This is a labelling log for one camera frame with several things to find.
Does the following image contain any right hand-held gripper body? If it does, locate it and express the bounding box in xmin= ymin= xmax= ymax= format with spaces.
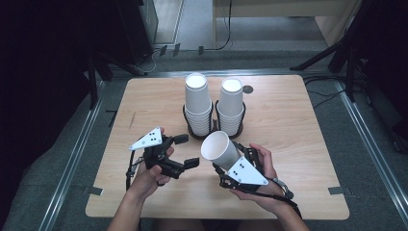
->
xmin=218 ymin=144 xmax=291 ymax=199

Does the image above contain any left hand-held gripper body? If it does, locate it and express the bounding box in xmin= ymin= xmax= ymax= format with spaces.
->
xmin=128 ymin=126 xmax=188 ymax=180

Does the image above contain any single white paper cup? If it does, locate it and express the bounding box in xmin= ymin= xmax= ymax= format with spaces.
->
xmin=200 ymin=130 xmax=242 ymax=172

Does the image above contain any black double cup holder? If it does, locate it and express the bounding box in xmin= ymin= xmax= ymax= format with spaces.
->
xmin=181 ymin=100 xmax=247 ymax=141

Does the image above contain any stack of white paper cups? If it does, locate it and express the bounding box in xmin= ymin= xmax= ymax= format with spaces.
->
xmin=184 ymin=72 xmax=214 ymax=138
xmin=217 ymin=77 xmax=245 ymax=137

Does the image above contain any person's right hand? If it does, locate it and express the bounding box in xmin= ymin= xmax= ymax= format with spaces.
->
xmin=229 ymin=142 xmax=292 ymax=217

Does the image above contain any person's left hand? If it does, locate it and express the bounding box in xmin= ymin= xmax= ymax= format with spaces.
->
xmin=128 ymin=127 xmax=176 ymax=201

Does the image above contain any grey tape strip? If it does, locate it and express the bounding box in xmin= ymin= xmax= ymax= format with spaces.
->
xmin=83 ymin=185 xmax=105 ymax=197
xmin=327 ymin=185 xmax=353 ymax=196

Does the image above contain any black metal stand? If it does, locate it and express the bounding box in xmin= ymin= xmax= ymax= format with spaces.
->
xmin=86 ymin=50 xmax=149 ymax=111

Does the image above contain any black computer case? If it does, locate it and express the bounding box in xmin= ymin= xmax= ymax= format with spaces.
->
xmin=115 ymin=0 xmax=159 ymax=67

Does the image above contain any dark curtain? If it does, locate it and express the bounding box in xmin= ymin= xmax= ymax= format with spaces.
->
xmin=0 ymin=0 xmax=129 ymax=222
xmin=359 ymin=0 xmax=408 ymax=155

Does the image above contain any black tripod stand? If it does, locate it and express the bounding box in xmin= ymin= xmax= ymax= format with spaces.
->
xmin=289 ymin=0 xmax=379 ymax=104

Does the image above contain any beige wooden desk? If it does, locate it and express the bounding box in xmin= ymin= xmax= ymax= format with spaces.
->
xmin=212 ymin=0 xmax=364 ymax=48

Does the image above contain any left hand-held gripper cable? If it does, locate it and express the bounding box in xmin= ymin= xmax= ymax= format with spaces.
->
xmin=125 ymin=150 xmax=147 ymax=193

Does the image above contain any hand-held gripper cable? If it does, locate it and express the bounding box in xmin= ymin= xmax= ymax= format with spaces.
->
xmin=268 ymin=176 xmax=303 ymax=220
xmin=125 ymin=150 xmax=147 ymax=193

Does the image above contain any right hand-held gripper cable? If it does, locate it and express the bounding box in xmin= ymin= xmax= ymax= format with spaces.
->
xmin=268 ymin=176 xmax=303 ymax=220

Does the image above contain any metal floor rail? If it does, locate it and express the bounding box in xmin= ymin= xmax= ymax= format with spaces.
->
xmin=333 ymin=80 xmax=408 ymax=227
xmin=38 ymin=80 xmax=108 ymax=231

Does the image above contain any white floor cable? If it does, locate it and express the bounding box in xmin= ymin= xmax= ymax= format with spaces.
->
xmin=140 ymin=47 xmax=159 ymax=75

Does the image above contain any black floor cable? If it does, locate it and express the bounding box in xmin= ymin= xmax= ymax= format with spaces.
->
xmin=302 ymin=74 xmax=349 ymax=87
xmin=312 ymin=90 xmax=348 ymax=110

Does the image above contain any black hanging cable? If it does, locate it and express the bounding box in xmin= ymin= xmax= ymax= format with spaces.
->
xmin=203 ymin=0 xmax=233 ymax=52

